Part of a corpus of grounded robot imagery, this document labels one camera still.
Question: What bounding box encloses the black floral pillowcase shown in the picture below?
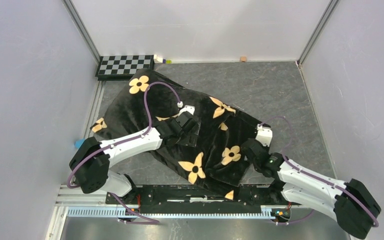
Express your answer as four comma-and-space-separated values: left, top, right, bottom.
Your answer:
91, 69, 260, 200

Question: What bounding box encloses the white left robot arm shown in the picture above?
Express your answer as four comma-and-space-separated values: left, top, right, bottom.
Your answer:
68, 105, 201, 204

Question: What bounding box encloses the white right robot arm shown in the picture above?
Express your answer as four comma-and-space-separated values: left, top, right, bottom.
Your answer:
240, 139, 382, 240

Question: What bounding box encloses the small white block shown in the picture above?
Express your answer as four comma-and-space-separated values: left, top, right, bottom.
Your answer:
153, 54, 166, 64

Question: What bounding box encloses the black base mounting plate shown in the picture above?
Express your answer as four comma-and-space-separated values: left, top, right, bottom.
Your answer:
121, 184, 289, 214

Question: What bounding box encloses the black grey checkerboard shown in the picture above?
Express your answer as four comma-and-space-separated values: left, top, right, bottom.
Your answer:
95, 54, 155, 81

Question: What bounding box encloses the blue small object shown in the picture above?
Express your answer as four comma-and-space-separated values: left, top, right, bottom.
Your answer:
74, 138, 85, 149

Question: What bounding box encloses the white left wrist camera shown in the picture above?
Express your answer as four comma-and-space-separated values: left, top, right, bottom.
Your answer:
177, 101, 195, 116

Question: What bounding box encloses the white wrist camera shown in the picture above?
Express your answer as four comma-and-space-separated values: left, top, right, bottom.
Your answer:
177, 101, 195, 116
255, 124, 273, 147

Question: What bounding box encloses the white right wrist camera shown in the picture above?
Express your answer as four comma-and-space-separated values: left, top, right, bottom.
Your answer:
255, 124, 273, 147

